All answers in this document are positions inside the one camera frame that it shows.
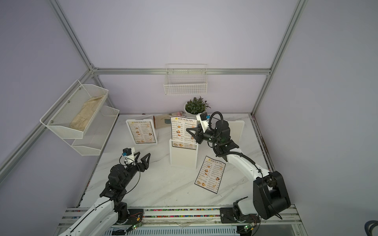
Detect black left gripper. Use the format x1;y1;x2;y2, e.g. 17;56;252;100
121;152;150;188

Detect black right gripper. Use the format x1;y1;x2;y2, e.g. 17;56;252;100
188;125;222;145

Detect dim sum menu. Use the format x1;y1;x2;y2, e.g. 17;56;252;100
170;116;197;150
195;156;226;194
128;120;157;145

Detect white acrylic menu holder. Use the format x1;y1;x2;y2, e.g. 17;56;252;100
125;118;158;146
169;139;199;170
228;121;245;145

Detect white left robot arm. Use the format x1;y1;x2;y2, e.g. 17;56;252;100
60;148;151;236

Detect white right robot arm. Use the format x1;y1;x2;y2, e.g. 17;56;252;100
187;112;291;222

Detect potted green plant white pot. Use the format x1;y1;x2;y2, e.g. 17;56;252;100
184;96;211;116

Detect beige oven mitt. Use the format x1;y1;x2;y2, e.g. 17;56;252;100
153;112;182;129

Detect beige cloth in shelf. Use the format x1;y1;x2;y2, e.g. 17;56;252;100
69;95;104;131

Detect white two-tier mesh shelf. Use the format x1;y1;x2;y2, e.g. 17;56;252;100
40;80;119;156

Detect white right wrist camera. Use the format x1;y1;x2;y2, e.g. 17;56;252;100
196;112;210;133

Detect white wire wall basket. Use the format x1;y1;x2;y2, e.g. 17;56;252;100
163;64;208;95

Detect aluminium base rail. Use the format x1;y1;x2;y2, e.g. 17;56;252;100
53;205;308;236

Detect aluminium frame profiles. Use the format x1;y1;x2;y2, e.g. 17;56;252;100
1;1;307;185

